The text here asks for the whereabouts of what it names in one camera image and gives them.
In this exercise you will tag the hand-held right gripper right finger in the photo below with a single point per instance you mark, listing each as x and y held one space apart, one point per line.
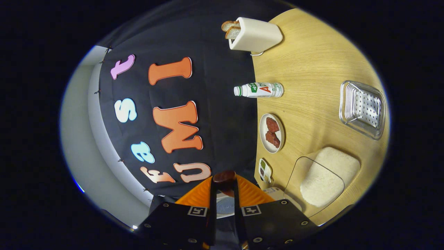
237 215

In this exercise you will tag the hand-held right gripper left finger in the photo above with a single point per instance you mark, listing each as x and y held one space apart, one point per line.
212 215

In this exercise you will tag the white rice cooker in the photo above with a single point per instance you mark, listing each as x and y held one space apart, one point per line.
225 206

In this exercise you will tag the clear chopstick holder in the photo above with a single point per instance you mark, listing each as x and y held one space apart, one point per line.
364 111

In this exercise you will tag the small divided sauce dish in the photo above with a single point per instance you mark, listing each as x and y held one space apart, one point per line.
265 170

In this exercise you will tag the brown meat piece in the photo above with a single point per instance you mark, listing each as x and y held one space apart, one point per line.
273 139
272 125

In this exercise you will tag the white oval plate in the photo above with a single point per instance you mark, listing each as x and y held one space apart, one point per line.
262 129

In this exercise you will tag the black backdrop cloth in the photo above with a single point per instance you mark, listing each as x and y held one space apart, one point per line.
215 121

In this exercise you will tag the white green-capped drink bottle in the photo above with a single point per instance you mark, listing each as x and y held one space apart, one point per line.
263 90

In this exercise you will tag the white toaster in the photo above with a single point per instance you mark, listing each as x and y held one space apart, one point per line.
256 34

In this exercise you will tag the toast bread slice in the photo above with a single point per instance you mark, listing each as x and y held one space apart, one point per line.
233 33
229 25

